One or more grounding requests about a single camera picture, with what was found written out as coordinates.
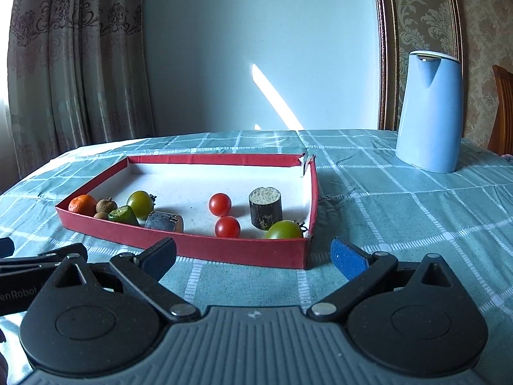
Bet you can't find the blue electric kettle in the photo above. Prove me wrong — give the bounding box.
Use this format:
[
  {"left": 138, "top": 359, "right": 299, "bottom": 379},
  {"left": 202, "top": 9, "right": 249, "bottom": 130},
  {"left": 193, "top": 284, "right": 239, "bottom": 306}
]
[{"left": 395, "top": 50, "right": 462, "bottom": 174}]

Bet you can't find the mandarin orange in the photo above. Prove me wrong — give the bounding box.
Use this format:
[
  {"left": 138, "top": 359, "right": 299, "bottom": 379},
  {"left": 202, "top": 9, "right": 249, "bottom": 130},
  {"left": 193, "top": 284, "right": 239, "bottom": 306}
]
[{"left": 68, "top": 194, "right": 98, "bottom": 215}]

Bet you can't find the wooden chair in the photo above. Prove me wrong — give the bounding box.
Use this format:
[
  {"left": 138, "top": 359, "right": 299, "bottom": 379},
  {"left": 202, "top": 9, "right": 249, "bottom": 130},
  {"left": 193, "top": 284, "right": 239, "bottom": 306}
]
[{"left": 487, "top": 64, "right": 513, "bottom": 157}]

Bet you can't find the patterned beige curtain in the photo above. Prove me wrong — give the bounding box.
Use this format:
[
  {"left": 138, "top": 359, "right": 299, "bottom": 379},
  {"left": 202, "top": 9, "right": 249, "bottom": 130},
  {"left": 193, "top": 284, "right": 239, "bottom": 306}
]
[{"left": 0, "top": 0, "right": 155, "bottom": 193}]

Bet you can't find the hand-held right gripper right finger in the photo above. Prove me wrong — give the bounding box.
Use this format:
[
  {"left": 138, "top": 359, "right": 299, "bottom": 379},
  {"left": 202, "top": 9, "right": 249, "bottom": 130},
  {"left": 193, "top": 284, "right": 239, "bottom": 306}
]
[{"left": 306, "top": 237, "right": 461, "bottom": 324}]

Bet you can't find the teal checked tablecloth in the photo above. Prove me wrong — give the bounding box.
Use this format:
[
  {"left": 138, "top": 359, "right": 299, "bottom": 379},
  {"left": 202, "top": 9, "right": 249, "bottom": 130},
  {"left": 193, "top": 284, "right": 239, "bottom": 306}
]
[{"left": 0, "top": 128, "right": 513, "bottom": 385}]

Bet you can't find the red cherry tomato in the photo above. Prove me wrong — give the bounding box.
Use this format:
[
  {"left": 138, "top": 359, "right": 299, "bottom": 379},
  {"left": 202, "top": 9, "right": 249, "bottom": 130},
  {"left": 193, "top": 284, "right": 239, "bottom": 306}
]
[
  {"left": 214, "top": 216, "right": 241, "bottom": 238},
  {"left": 208, "top": 192, "right": 232, "bottom": 216}
]

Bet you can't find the red cardboard box tray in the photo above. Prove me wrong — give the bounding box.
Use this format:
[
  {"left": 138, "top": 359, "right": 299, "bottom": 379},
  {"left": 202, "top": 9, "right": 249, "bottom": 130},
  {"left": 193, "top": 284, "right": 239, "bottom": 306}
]
[{"left": 55, "top": 152, "right": 320, "bottom": 270}]

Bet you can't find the green tomato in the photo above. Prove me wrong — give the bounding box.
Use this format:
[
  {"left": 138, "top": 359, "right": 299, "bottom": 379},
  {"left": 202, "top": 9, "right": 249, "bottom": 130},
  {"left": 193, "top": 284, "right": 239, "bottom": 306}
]
[
  {"left": 265, "top": 218, "right": 311, "bottom": 240},
  {"left": 126, "top": 190, "right": 157, "bottom": 217}
]

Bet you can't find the green cucumber piece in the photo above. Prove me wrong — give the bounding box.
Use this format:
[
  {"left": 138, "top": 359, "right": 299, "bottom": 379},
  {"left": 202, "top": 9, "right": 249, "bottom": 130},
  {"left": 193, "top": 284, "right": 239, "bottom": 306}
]
[{"left": 107, "top": 205, "right": 141, "bottom": 227}]

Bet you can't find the dark sugarcane piece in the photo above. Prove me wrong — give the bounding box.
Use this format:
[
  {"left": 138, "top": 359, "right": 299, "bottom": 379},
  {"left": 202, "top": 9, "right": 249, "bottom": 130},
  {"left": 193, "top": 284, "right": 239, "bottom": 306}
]
[{"left": 248, "top": 186, "right": 282, "bottom": 231}]

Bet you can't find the purple sugarcane piece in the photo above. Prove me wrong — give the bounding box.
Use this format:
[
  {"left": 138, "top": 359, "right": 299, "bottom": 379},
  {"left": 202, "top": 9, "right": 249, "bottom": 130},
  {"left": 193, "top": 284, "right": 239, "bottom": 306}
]
[{"left": 144, "top": 210, "right": 185, "bottom": 233}]

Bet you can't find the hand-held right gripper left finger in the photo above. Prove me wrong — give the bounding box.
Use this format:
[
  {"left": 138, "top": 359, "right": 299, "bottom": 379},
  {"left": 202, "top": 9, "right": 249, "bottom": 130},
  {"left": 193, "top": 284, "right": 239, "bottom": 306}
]
[{"left": 54, "top": 237, "right": 202, "bottom": 324}]

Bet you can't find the brown wall panel frame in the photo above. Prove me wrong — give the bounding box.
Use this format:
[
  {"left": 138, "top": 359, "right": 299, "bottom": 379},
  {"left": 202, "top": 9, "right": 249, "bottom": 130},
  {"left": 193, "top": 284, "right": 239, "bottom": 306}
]
[{"left": 371, "top": 0, "right": 466, "bottom": 131}]

